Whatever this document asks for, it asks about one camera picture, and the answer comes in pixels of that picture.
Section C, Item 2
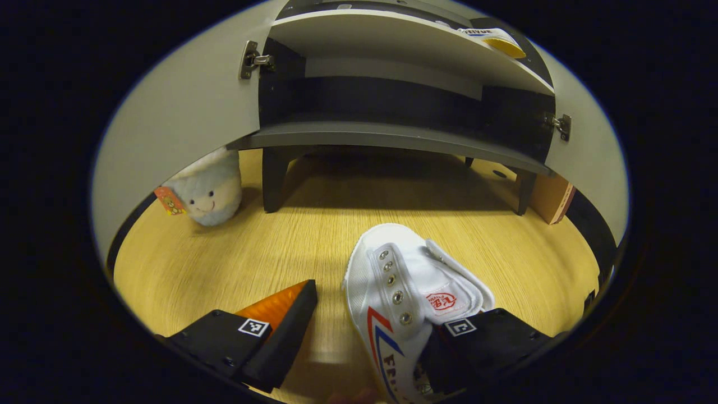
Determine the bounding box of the white shoe cabinet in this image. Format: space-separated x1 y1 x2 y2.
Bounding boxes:
227 0 561 217

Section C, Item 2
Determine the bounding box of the white canvas shoe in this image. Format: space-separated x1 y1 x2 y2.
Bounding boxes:
343 223 495 404
457 27 527 59

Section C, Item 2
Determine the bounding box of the white cabinet door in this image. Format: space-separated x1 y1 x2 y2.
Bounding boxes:
527 39 630 247
91 0 289 264

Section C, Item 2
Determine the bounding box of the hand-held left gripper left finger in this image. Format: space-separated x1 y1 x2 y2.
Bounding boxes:
154 279 319 393

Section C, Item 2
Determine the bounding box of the white plush toy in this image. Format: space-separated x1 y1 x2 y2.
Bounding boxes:
154 147 243 227

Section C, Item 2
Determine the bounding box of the metal door hinge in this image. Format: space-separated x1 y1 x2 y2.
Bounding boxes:
240 40 275 80
543 112 573 142

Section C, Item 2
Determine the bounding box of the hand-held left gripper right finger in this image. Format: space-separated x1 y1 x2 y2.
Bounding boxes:
421 307 565 397

